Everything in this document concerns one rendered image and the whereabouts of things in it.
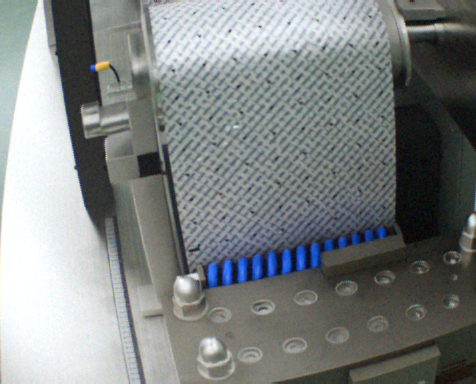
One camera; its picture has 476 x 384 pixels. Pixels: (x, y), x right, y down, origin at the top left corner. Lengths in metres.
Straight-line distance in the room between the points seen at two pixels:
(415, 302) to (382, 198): 0.14
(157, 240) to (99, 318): 0.15
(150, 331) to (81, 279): 0.15
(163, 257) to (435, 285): 0.34
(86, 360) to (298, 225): 0.32
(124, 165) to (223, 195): 0.12
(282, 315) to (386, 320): 0.11
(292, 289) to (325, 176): 0.12
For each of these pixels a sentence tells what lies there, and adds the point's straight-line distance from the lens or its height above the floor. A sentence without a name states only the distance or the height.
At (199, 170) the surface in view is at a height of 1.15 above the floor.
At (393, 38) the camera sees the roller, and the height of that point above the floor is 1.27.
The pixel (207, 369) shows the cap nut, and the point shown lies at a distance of 0.78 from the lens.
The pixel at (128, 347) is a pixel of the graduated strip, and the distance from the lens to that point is 1.03.
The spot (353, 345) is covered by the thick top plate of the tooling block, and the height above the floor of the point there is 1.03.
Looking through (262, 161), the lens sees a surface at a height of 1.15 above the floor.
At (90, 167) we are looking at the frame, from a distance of 1.23.
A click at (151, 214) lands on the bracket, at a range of 0.97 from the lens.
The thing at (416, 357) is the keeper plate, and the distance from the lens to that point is 0.81.
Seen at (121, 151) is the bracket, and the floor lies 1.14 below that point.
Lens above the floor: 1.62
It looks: 35 degrees down
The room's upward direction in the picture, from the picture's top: 7 degrees counter-clockwise
